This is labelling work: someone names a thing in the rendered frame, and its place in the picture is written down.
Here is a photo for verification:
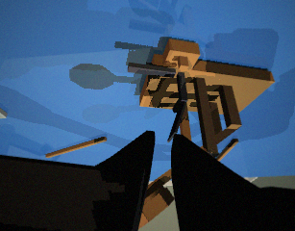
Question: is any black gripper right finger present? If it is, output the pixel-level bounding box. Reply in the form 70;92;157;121
171;134;295;231

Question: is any brown wooden stick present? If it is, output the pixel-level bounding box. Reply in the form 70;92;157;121
45;137;107;158
216;139;239;162

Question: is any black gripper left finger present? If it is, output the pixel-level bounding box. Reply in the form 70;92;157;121
0;130;156;231

